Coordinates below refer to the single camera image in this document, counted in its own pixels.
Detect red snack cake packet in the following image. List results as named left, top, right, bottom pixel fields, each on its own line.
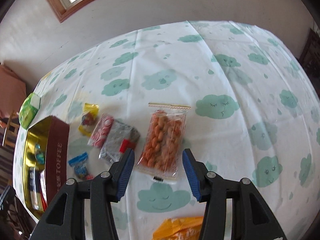
left=40, top=170, right=48, bottom=211

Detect small blue candy packet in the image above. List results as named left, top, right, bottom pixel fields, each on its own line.
left=68, top=152, right=93, bottom=180

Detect grey dark snack packet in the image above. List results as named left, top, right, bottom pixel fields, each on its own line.
left=99, top=119, right=140, bottom=164

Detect clear bag orange peanuts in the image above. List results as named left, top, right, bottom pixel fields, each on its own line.
left=137, top=102, right=191, bottom=179

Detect blue soda crackers packet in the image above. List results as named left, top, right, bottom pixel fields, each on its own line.
left=28, top=167, right=39, bottom=210

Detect orange snack packet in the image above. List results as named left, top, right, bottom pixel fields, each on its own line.
left=152, top=216, right=203, bottom=240

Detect pink white candy packet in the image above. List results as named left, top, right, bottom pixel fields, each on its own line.
left=88, top=113, right=114, bottom=148

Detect cloud pattern tablecloth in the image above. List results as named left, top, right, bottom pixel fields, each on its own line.
left=12, top=20, right=320, bottom=240

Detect wooden stool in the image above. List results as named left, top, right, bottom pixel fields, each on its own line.
left=2, top=111, right=20, bottom=150

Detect yellow wrapped candy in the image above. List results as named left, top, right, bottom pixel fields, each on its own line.
left=78, top=103, right=99, bottom=137

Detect green tissue pack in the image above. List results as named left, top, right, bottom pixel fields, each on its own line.
left=18, top=93, right=41, bottom=129

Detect pink cloth covered furniture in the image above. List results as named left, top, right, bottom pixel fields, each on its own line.
left=0, top=64, right=27, bottom=119

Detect dark wooden chair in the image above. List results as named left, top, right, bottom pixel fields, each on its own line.
left=298, top=29, right=319, bottom=79

